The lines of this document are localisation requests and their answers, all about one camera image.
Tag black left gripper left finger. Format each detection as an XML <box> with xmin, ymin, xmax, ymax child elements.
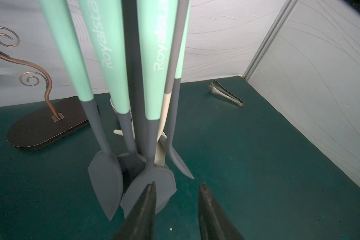
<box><xmin>112</xmin><ymin>182</ymin><xmax>157</xmax><ymax>240</ymax></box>

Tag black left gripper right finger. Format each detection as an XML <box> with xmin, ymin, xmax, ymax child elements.
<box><xmin>198</xmin><ymin>184</ymin><xmax>245</xmax><ymax>240</ymax></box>

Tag grey cream handled spoon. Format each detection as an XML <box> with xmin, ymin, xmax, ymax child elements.
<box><xmin>155</xmin><ymin>0</ymin><xmax>190</xmax><ymax>167</ymax></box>

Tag mint grey pointed spatula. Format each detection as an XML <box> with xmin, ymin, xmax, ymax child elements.
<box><xmin>165</xmin><ymin>1</ymin><xmax>195</xmax><ymax>179</ymax></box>

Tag metal kitchen tongs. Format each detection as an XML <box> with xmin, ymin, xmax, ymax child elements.
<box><xmin>208</xmin><ymin>80</ymin><xmax>245</xmax><ymax>106</ymax></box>

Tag grey utensil rack stand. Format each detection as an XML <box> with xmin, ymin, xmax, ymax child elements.
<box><xmin>121</xmin><ymin>1</ymin><xmax>157</xmax><ymax>192</ymax></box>

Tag lilac bowl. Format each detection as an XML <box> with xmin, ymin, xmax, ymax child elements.
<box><xmin>110</xmin><ymin>97</ymin><xmax>118</xmax><ymax>114</ymax></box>

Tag copper swirl glass holder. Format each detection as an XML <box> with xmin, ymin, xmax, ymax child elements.
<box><xmin>0</xmin><ymin>26</ymin><xmax>99</xmax><ymax>151</ymax></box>

